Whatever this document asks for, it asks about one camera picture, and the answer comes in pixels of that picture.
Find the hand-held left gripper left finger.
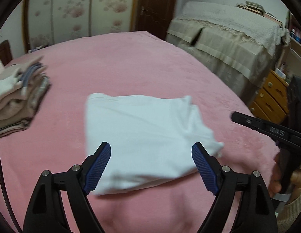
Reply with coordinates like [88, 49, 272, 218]
[22, 142, 112, 233]

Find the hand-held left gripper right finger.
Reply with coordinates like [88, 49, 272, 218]
[191, 142, 278, 233]

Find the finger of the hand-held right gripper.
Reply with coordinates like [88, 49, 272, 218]
[231, 111, 270, 133]

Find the white printed t-shirt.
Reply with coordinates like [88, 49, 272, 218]
[85, 93, 225, 196]

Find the person's right forearm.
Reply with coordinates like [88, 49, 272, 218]
[274, 189, 301, 233]

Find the stack of folded clothes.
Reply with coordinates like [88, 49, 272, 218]
[0, 56, 52, 139]

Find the person's right hand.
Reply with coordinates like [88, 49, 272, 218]
[269, 150, 284, 197]

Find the wooden drawer cabinet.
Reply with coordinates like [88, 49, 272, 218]
[249, 70, 290, 127]

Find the black device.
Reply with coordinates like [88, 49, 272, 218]
[286, 75, 301, 136]

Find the wooden shelf unit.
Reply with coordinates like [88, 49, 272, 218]
[274, 12, 301, 79]

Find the beige lace-covered furniture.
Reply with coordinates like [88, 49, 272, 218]
[166, 1, 290, 100]

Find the stack of books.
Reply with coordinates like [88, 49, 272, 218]
[236, 0, 283, 26]

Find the pink bed blanket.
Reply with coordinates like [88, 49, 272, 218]
[0, 30, 282, 233]

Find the dark brown door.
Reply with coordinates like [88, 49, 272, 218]
[133, 0, 181, 40]

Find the dark wooden headboard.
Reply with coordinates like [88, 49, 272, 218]
[0, 40, 13, 66]

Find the floral wardrobe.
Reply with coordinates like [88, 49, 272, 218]
[22, 0, 141, 54]

